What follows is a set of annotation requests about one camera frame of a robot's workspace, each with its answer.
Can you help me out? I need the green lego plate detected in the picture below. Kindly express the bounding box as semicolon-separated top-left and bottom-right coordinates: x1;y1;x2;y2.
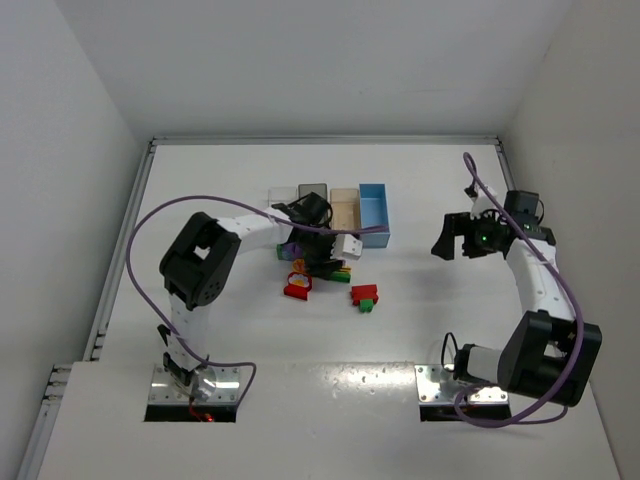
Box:
327;271;351;283

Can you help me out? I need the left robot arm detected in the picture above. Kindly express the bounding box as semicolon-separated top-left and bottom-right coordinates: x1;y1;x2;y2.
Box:
158;193;344;389

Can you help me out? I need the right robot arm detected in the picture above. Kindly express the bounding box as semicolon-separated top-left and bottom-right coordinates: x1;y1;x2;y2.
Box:
431;187;602;407

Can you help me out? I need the purple curved lego piece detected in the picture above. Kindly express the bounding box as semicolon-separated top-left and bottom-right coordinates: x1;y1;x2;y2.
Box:
282;242;304;261

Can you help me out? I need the yellow butterfly lego piece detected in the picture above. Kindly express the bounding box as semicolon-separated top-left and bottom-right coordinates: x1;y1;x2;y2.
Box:
292;258;308;274

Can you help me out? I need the red flower lego piece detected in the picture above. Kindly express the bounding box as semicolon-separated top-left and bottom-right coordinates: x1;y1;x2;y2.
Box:
283;272;313;301

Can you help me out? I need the tan plastic container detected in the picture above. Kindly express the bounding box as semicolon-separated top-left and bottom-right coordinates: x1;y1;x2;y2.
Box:
330;188;361;230

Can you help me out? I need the smoke grey plastic container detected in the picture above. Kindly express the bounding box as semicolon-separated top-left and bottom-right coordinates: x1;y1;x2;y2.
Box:
298;183;328;200

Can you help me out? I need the clear plastic container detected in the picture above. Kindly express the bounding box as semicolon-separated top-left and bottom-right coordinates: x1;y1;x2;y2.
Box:
267;187;298;206

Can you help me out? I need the red lego brick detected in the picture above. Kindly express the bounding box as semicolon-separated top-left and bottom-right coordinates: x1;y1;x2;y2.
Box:
350;284;379;306

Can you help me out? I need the blue plastic container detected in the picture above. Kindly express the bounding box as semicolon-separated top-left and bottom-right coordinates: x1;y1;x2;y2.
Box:
359;183;390;249

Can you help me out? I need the small green lego brick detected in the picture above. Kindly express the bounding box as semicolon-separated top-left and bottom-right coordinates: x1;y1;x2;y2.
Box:
358;299;375;313

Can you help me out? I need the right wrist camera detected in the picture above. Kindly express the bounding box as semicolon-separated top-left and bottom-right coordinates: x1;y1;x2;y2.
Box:
464;184;497;219

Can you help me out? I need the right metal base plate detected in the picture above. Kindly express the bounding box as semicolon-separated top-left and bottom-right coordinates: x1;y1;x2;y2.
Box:
414;364;509;406

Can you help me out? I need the metal base plate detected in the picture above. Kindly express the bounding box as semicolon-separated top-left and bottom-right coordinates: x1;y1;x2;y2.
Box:
148;365;240;407
414;364;509;406

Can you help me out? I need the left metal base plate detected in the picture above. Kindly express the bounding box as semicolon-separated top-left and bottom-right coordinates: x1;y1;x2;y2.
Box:
148;365;240;407

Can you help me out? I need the aluminium table frame rail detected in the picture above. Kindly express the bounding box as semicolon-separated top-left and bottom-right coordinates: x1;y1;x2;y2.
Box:
17;134;515;479

